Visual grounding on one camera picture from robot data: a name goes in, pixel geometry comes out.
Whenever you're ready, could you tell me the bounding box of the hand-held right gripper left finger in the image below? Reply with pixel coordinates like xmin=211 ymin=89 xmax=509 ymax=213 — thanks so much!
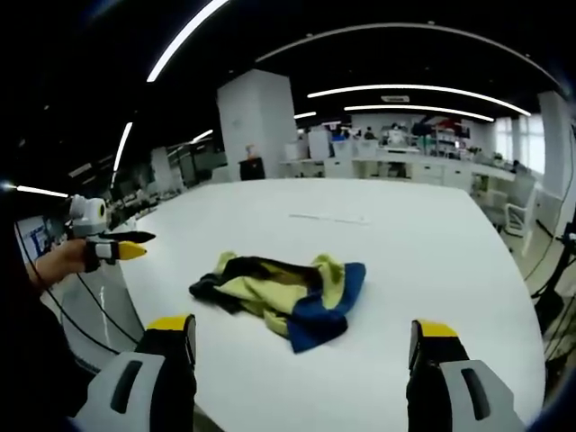
xmin=71 ymin=313 xmax=199 ymax=432

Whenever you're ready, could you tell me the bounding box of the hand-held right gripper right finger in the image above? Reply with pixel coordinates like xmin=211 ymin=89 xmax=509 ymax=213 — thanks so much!
xmin=406 ymin=319 xmax=526 ymax=432

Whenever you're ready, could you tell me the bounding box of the yellow blue black garment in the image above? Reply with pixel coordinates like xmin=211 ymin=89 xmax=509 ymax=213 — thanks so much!
xmin=187 ymin=250 xmax=367 ymax=356

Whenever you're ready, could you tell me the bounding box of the ceiling light strip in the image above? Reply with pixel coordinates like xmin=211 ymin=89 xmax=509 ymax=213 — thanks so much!
xmin=146 ymin=0 xmax=231 ymax=84
xmin=14 ymin=184 xmax=70 ymax=200
xmin=112 ymin=121 xmax=135 ymax=173
xmin=306 ymin=83 xmax=533 ymax=118
xmin=343 ymin=103 xmax=496 ymax=123

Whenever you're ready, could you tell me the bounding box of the person's dark clothing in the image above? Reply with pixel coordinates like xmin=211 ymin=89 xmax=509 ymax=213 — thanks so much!
xmin=0 ymin=215 xmax=96 ymax=422

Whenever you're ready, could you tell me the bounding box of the black stand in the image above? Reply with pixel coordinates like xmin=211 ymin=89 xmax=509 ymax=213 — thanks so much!
xmin=529 ymin=231 xmax=576 ymax=316

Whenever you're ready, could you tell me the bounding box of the white square pillar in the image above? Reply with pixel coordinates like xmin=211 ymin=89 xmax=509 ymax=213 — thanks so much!
xmin=216 ymin=68 xmax=299 ymax=182

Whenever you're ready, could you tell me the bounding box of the white chair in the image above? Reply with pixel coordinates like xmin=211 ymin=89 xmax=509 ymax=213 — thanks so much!
xmin=502 ymin=178 xmax=540 ymax=239

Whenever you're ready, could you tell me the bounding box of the long white counter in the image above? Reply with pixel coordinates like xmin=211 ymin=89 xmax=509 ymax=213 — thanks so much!
xmin=278 ymin=148 xmax=518 ymax=193

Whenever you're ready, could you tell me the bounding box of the black cable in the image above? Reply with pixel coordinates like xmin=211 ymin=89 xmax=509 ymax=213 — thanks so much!
xmin=24 ymin=263 xmax=146 ymax=344

